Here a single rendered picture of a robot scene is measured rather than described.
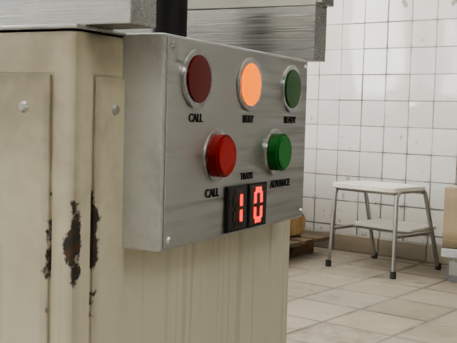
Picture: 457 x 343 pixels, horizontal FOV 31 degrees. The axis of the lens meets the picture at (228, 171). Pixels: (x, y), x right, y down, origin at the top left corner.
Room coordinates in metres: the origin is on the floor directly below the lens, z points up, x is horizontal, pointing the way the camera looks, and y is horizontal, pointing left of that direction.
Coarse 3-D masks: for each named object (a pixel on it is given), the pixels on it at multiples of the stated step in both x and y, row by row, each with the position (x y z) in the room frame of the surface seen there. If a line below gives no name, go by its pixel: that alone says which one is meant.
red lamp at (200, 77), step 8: (200, 56) 0.56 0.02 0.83; (192, 64) 0.55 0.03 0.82; (200, 64) 0.56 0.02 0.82; (208, 64) 0.57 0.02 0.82; (192, 72) 0.55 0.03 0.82; (200, 72) 0.56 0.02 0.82; (208, 72) 0.57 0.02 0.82; (192, 80) 0.55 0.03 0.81; (200, 80) 0.56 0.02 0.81; (208, 80) 0.57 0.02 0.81; (192, 88) 0.55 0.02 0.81; (200, 88) 0.56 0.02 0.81; (208, 88) 0.57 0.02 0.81; (192, 96) 0.55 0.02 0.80; (200, 96) 0.56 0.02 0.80
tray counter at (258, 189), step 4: (256, 188) 0.64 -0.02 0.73; (260, 188) 0.65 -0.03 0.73; (256, 192) 0.64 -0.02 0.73; (260, 192) 0.65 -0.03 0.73; (256, 196) 0.64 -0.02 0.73; (260, 196) 0.65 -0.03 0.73; (256, 200) 0.64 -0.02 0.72; (260, 200) 0.65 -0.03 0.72; (256, 204) 0.64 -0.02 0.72; (260, 204) 0.65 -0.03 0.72; (260, 208) 0.65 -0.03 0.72; (260, 212) 0.65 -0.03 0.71; (256, 216) 0.64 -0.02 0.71; (260, 216) 0.65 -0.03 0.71; (256, 220) 0.64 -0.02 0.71
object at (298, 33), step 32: (192, 0) 0.81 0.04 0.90; (224, 0) 0.79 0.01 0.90; (256, 0) 0.77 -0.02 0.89; (288, 0) 0.76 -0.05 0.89; (320, 0) 0.75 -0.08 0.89; (128, 32) 0.84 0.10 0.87; (192, 32) 0.81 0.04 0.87; (224, 32) 0.79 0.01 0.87; (256, 32) 0.77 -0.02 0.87; (288, 32) 0.76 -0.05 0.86; (320, 32) 0.76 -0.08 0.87
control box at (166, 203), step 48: (144, 48) 0.53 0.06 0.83; (192, 48) 0.56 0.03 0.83; (240, 48) 0.62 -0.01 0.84; (144, 96) 0.53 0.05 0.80; (240, 96) 0.62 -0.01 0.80; (144, 144) 0.53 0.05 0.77; (192, 144) 0.56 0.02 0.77; (240, 144) 0.62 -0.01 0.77; (144, 192) 0.53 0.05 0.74; (192, 192) 0.56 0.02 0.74; (288, 192) 0.71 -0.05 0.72; (144, 240) 0.53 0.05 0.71; (192, 240) 0.56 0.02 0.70
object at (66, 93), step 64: (0, 64) 0.52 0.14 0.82; (64, 64) 0.50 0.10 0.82; (0, 128) 0.52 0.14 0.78; (64, 128) 0.50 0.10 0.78; (0, 192) 0.52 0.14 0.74; (64, 192) 0.50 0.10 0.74; (0, 256) 0.52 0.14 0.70; (64, 256) 0.50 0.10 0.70; (128, 256) 0.55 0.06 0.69; (192, 256) 0.62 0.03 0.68; (256, 256) 0.72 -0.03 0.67; (0, 320) 0.52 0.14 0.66; (64, 320) 0.50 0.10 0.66; (128, 320) 0.55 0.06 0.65; (192, 320) 0.62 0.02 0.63; (256, 320) 0.73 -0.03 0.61
